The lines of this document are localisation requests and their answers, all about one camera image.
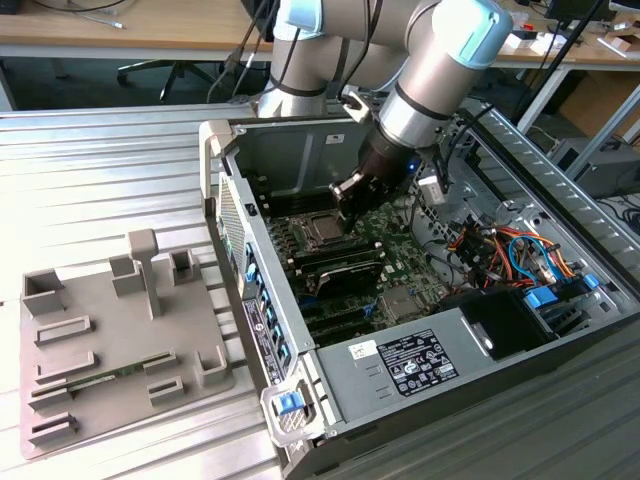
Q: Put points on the wooden desk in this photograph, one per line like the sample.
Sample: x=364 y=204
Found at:
x=150 y=27

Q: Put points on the blue disk carrier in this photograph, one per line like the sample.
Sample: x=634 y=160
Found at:
x=540 y=298

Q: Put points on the green motherboard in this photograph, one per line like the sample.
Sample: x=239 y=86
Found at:
x=400 y=255

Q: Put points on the brown cardboard box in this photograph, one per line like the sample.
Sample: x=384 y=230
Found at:
x=600 y=100

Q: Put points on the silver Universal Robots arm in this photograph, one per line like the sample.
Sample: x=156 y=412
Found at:
x=440 y=75

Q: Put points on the blue case latch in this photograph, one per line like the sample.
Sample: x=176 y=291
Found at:
x=288 y=404

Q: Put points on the black RAM slot row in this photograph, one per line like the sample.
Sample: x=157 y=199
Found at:
x=330 y=257
x=280 y=206

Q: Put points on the black office chair base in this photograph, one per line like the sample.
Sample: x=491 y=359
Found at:
x=175 y=69

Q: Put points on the small white box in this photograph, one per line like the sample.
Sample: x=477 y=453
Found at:
x=542 y=46

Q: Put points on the silver chipset heatsink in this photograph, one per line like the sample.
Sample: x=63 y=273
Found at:
x=401 y=303

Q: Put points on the green RAM stick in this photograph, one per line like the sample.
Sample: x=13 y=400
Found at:
x=107 y=376

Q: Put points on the black stand pole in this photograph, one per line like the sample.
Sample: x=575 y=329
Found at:
x=566 y=47

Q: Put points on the CPU socket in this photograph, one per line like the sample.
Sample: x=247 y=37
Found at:
x=305 y=241

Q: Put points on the grey power supply unit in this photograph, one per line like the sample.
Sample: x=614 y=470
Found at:
x=345 y=385

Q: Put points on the grey desktop computer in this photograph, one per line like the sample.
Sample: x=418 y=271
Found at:
x=615 y=172

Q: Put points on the black graphics card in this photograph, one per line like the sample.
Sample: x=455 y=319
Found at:
x=350 y=280

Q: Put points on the black expansion slot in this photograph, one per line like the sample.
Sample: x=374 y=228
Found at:
x=336 y=313
x=341 y=332

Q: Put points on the grey open PC case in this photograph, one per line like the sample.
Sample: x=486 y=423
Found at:
x=265 y=140

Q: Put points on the small cardboard piece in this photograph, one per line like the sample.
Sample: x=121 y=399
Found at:
x=620 y=46

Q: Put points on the grey parts rack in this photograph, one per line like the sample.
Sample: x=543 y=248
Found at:
x=125 y=340

